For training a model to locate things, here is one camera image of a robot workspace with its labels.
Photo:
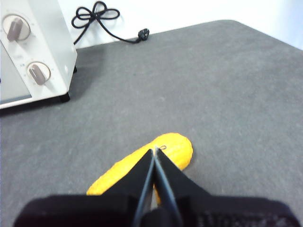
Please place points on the beige oven knob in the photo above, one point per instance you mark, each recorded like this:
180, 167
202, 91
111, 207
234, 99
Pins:
38, 73
15, 28

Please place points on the cream Toshiba toaster oven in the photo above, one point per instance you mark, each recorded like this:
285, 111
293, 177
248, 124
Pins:
54, 35

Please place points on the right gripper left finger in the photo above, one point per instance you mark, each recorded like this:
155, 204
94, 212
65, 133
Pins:
82, 210

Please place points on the yellow corn cob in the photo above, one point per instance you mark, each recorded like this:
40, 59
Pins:
175, 151

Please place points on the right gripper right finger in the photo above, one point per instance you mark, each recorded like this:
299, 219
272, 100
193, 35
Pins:
225, 212

